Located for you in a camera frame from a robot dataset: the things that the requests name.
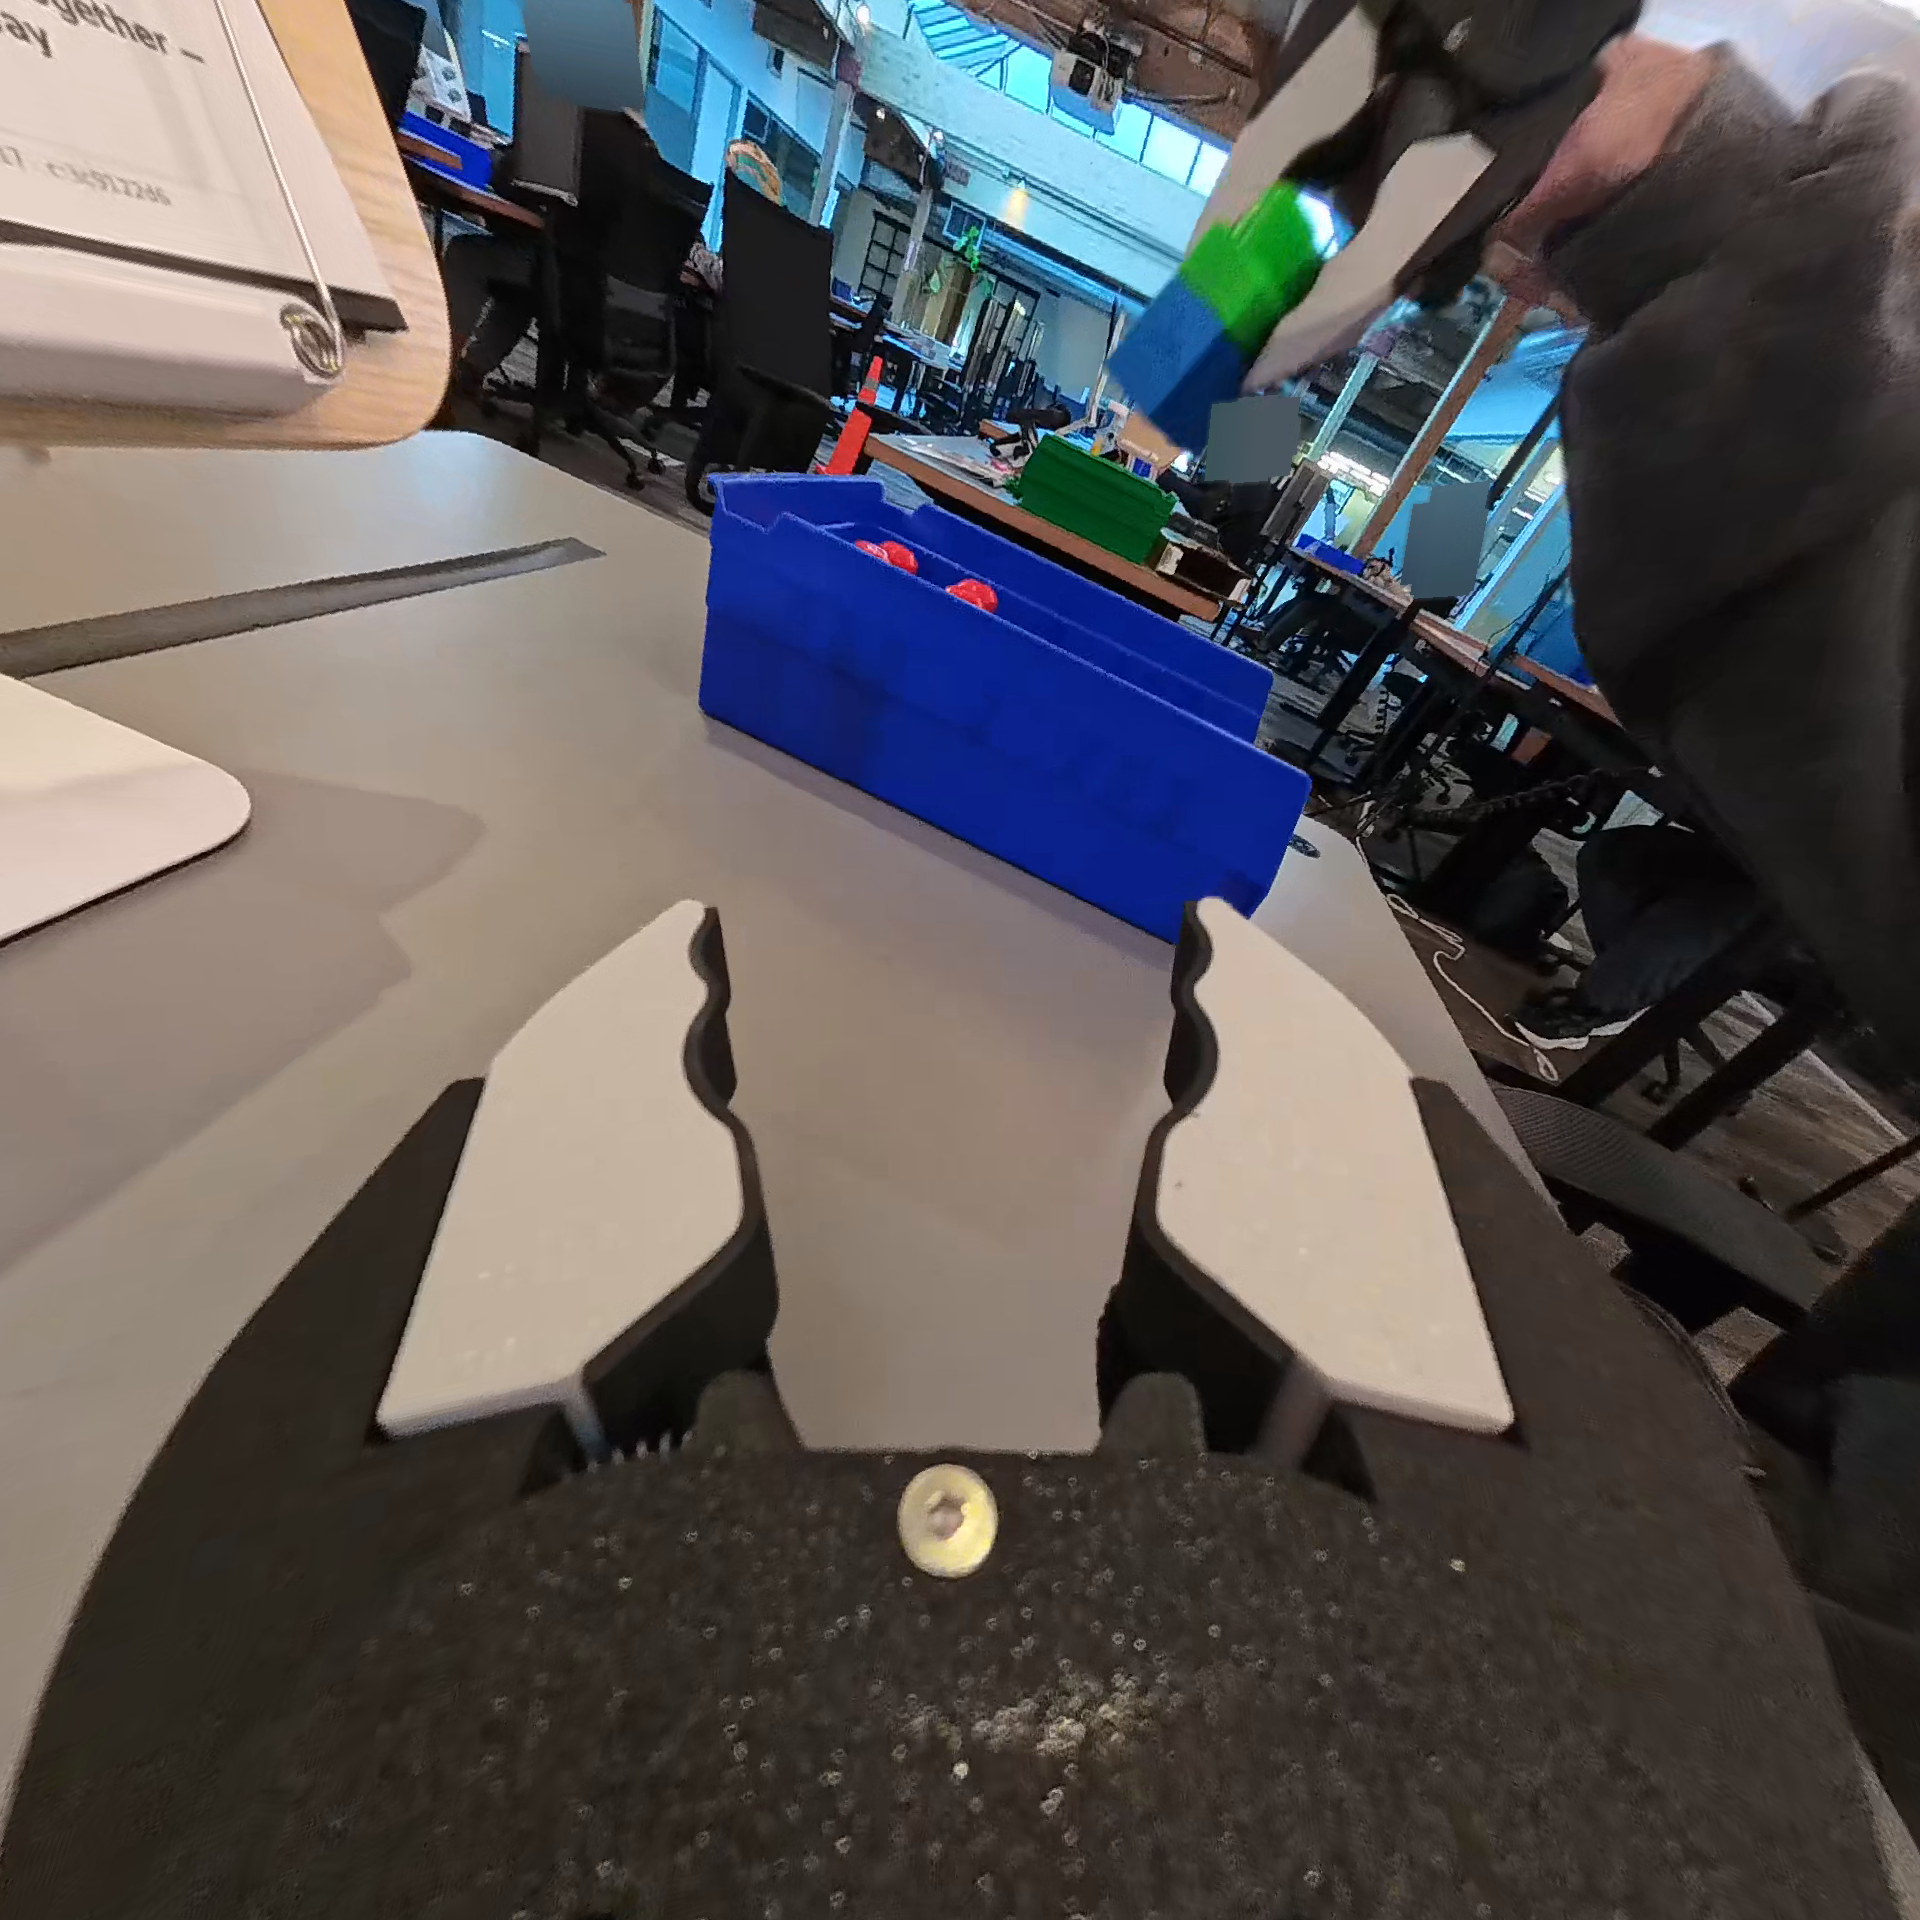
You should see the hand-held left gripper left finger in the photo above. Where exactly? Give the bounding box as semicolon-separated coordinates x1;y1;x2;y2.
375;901;781;1460

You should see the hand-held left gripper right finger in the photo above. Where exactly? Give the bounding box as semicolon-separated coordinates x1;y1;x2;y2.
1102;897;1518;1472

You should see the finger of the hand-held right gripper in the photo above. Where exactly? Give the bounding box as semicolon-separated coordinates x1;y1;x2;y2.
1204;6;1384;268
1240;136;1504;393

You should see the green two-stud building block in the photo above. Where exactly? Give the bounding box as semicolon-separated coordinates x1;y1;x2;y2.
1176;180;1340;357

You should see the blue one-stud building block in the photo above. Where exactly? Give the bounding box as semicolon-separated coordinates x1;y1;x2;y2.
1103;277;1266;452

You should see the blue plastic bin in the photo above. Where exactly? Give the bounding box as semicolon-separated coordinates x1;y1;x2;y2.
700;470;1316;947

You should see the red two-stud building block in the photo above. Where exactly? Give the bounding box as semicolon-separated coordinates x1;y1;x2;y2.
853;536;1004;614

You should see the person's right forearm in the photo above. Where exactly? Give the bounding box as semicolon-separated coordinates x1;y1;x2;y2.
1544;60;1920;992

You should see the person's right hand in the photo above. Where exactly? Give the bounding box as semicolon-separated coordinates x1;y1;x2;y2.
1475;29;1702;328

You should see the ceiling projector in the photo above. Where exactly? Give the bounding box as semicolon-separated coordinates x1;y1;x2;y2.
1046;19;1135;125

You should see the black chair armrest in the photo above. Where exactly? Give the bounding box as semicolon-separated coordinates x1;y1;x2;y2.
1498;1084;1835;1333

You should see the green plastic bin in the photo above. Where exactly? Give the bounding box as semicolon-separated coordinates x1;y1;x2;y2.
1036;435;1179;489
1020;469;1176;520
1013;499;1173;565

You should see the wooden table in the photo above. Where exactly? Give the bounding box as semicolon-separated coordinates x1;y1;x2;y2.
862;432;1258;624

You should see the black office chair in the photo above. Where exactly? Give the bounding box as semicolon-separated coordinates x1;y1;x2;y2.
688;162;840;514

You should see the white document stand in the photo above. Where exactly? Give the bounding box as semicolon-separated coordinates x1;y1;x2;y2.
0;0;455;952

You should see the printed instruction sheet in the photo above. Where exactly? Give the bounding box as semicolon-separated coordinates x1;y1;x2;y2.
0;0;410;336

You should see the dark grey desk cable cover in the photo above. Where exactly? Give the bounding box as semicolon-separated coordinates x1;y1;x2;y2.
0;537;606;681

